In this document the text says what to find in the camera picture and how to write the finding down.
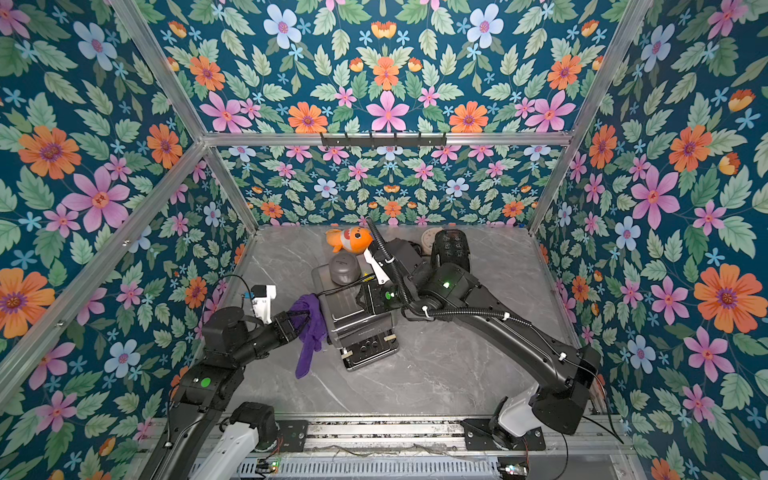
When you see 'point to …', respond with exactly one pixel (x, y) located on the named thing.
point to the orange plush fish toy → (354, 239)
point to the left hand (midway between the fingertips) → (315, 316)
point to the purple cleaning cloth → (309, 318)
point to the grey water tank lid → (344, 268)
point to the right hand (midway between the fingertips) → (369, 289)
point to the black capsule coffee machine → (450, 246)
